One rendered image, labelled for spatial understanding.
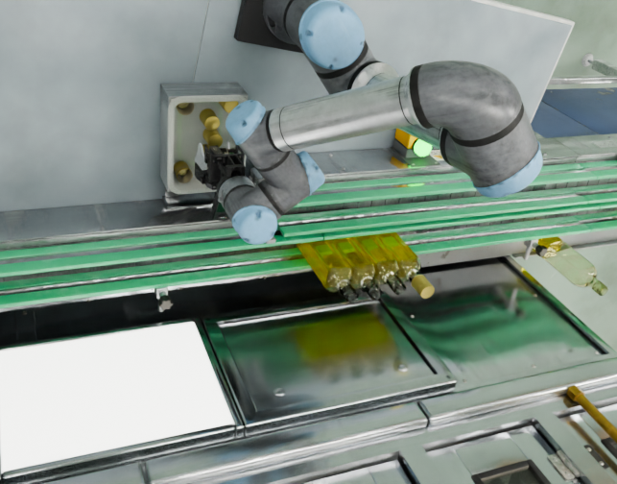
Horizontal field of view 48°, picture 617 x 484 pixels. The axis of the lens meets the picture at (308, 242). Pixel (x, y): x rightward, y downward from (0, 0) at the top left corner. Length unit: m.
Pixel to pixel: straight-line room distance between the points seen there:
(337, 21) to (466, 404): 0.80
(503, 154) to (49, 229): 0.93
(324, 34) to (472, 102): 0.40
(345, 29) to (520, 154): 0.43
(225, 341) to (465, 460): 0.55
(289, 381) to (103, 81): 0.72
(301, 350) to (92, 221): 0.53
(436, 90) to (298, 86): 0.65
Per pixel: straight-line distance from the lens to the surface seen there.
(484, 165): 1.09
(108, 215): 1.58
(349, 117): 1.10
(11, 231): 1.54
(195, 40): 1.53
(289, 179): 1.25
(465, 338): 1.71
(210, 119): 1.52
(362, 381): 1.46
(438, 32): 1.76
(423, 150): 1.73
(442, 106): 1.03
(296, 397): 1.40
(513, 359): 1.69
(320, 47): 1.33
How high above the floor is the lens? 2.17
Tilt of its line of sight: 50 degrees down
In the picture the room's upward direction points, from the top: 145 degrees clockwise
